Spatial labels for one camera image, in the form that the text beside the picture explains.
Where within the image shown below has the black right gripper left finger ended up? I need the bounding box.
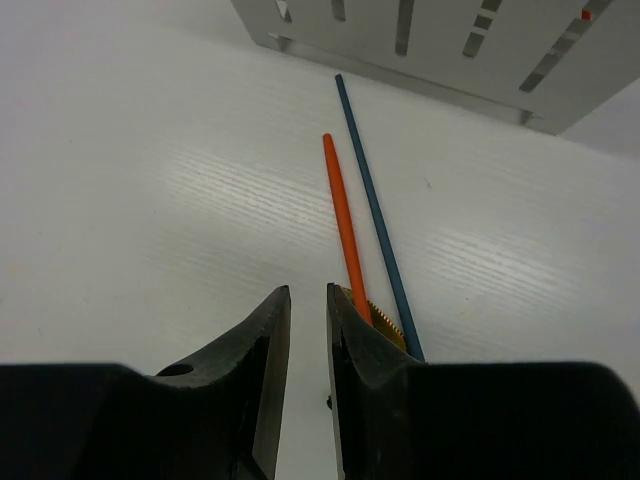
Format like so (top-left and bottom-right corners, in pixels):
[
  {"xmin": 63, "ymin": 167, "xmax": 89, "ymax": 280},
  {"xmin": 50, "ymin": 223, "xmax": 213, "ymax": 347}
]
[{"xmin": 1, "ymin": 286, "xmax": 291, "ymax": 479}]

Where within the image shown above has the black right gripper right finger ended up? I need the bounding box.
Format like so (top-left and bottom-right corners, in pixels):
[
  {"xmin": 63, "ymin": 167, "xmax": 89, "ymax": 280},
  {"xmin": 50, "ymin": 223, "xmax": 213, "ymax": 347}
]
[{"xmin": 327, "ymin": 284, "xmax": 639, "ymax": 479}]

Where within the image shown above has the dark blue chopstick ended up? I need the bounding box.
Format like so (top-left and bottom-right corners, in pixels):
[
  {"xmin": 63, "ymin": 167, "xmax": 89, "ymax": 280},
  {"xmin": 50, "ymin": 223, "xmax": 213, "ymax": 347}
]
[{"xmin": 335, "ymin": 74, "xmax": 425, "ymax": 362}]

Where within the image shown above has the orange chopstick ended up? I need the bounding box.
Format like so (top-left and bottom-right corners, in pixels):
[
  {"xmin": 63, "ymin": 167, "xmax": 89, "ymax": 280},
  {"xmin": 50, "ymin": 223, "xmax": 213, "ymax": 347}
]
[{"xmin": 322, "ymin": 133, "xmax": 373, "ymax": 325}]

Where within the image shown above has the white utensil caddy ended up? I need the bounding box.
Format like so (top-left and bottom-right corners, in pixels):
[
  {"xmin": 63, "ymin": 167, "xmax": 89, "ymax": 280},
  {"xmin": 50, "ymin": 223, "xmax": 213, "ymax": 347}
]
[{"xmin": 234, "ymin": 1, "xmax": 639, "ymax": 135}]

